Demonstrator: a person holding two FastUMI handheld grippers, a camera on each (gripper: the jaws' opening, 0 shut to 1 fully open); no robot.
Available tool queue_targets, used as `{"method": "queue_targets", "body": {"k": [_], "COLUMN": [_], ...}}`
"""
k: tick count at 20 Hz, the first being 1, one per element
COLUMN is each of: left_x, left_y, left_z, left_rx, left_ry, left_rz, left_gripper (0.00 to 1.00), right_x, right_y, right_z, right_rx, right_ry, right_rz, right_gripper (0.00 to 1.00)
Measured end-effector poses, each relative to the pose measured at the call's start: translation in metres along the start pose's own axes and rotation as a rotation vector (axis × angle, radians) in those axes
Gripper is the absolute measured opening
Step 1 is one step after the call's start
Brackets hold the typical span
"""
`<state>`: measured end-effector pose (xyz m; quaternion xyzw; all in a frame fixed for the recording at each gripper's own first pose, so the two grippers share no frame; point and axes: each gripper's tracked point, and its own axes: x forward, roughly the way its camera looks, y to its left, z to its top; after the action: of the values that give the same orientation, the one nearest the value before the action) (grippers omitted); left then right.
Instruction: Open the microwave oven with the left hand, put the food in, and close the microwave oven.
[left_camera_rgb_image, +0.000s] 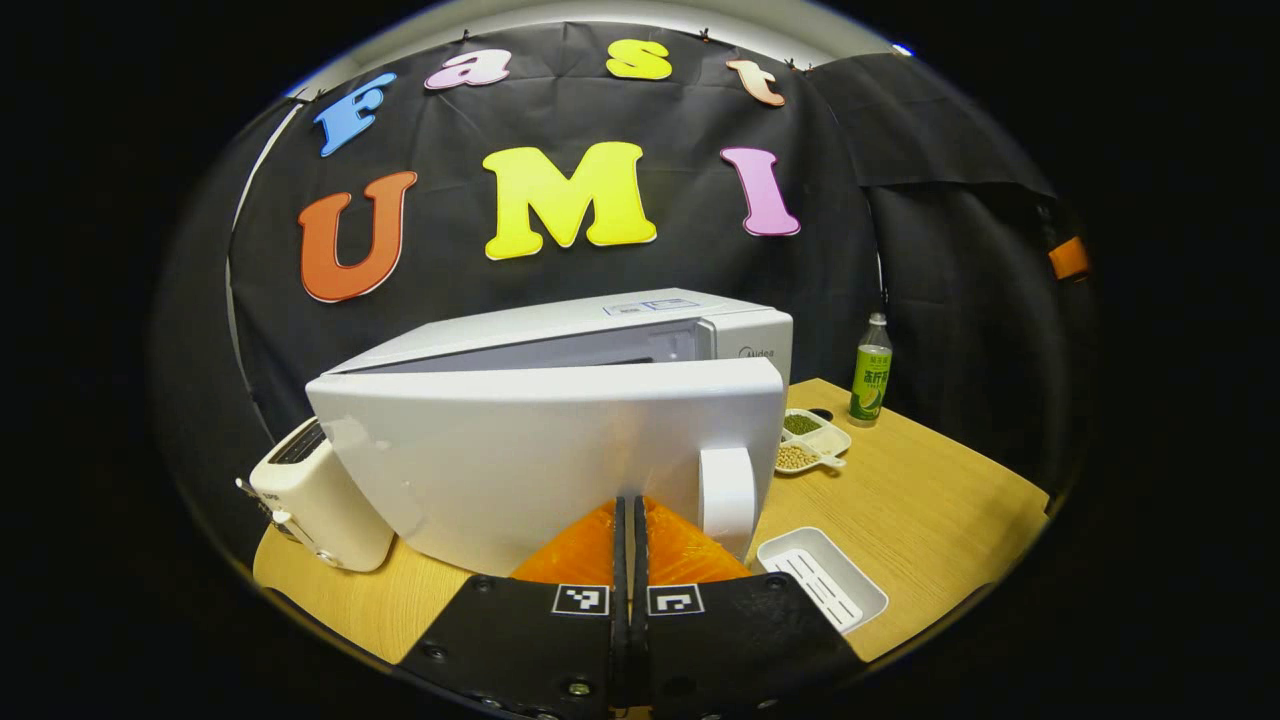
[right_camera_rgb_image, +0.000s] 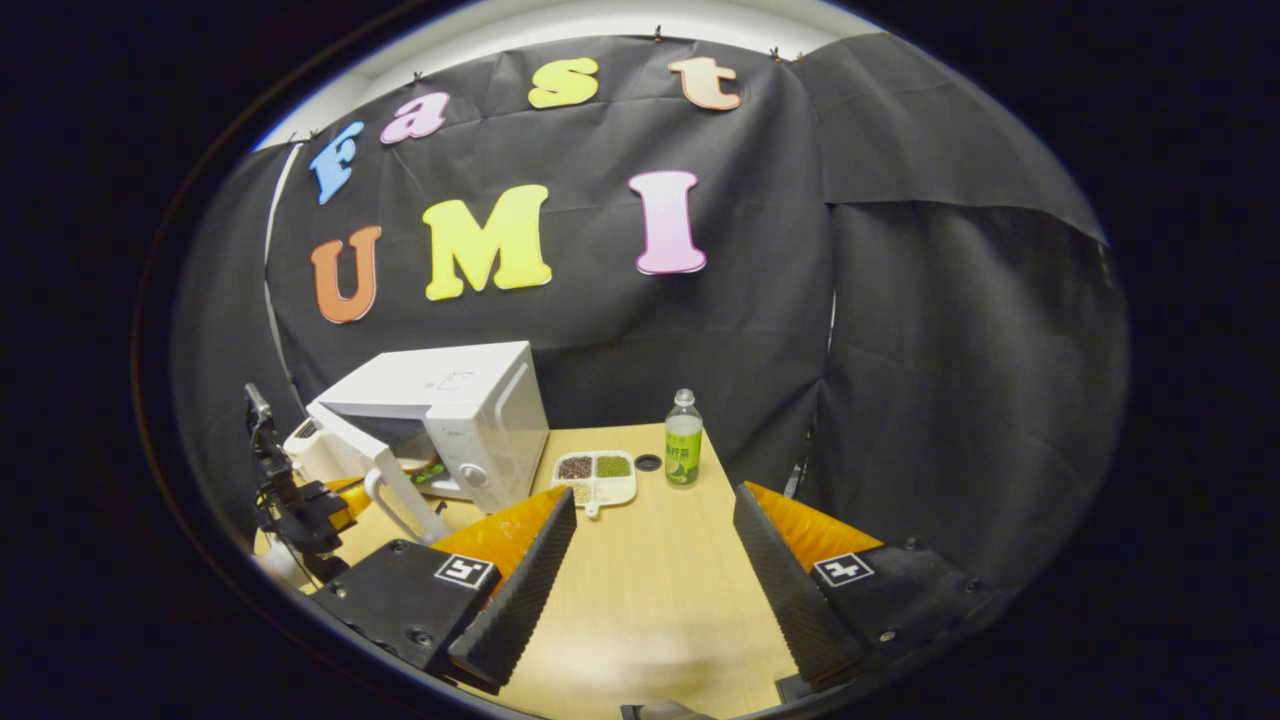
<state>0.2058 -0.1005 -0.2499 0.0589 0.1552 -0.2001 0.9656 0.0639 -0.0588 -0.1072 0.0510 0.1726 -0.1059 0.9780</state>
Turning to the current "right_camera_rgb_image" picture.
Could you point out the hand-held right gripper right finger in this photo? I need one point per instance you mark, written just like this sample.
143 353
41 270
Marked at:
790 600

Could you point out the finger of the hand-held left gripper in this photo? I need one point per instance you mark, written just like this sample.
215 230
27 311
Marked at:
348 505

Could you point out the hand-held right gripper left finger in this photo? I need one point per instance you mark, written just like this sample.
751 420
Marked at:
520 610

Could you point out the bread and lettuce sandwich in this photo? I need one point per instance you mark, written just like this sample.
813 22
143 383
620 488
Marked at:
430 470

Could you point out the white microwave oven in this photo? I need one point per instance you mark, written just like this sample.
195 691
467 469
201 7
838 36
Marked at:
440 380

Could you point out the white divided dish of beans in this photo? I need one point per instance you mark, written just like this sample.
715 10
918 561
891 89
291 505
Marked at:
595 478

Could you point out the green label drink bottle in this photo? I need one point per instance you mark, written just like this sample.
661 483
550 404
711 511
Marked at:
683 450

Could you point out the black bottle cap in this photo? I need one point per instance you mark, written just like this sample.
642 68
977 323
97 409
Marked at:
648 462

